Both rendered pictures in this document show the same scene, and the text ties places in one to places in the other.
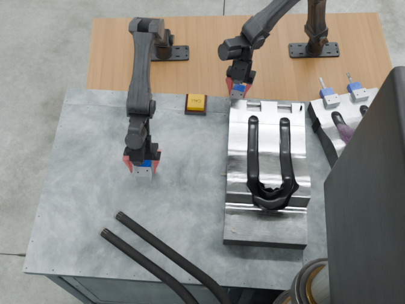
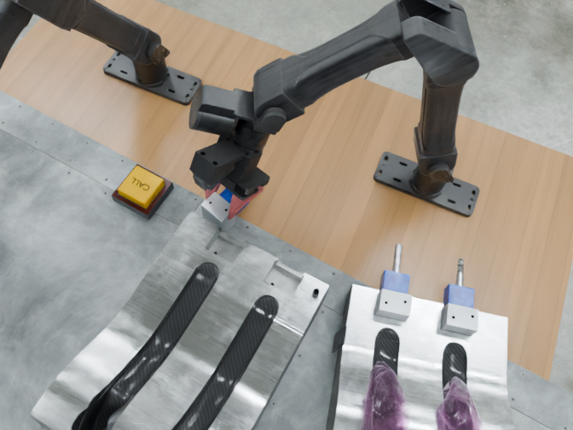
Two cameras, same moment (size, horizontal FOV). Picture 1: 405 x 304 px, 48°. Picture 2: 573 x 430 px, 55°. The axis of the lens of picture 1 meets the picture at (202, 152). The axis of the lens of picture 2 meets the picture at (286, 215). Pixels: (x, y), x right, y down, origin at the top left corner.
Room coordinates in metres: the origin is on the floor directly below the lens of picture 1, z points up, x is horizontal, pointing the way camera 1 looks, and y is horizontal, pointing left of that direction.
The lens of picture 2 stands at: (0.57, -0.37, 1.71)
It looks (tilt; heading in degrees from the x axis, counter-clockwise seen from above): 63 degrees down; 17
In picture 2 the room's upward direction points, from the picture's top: 9 degrees clockwise
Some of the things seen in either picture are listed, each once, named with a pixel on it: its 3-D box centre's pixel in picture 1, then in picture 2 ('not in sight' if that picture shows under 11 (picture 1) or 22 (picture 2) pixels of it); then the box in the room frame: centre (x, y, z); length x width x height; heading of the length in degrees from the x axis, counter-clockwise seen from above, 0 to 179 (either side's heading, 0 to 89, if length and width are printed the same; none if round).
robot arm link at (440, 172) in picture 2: (317, 34); (437, 157); (1.19, -0.44, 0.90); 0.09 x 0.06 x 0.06; 28
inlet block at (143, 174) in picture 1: (144, 162); not in sight; (0.69, 0.20, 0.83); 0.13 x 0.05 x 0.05; 177
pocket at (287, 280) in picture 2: (283, 110); (284, 280); (0.87, -0.29, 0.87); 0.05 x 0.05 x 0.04; 86
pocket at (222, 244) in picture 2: (253, 108); (226, 249); (0.88, -0.18, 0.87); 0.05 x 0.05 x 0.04; 86
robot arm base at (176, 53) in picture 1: (163, 47); (150, 64); (1.18, 0.15, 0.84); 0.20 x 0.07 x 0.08; 92
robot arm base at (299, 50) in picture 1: (316, 44); (431, 174); (1.20, -0.45, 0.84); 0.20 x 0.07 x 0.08; 92
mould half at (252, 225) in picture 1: (266, 167); (172, 388); (0.65, -0.21, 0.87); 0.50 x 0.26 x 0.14; 176
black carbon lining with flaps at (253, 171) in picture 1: (271, 157); (181, 376); (0.66, -0.22, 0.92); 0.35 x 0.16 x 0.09; 176
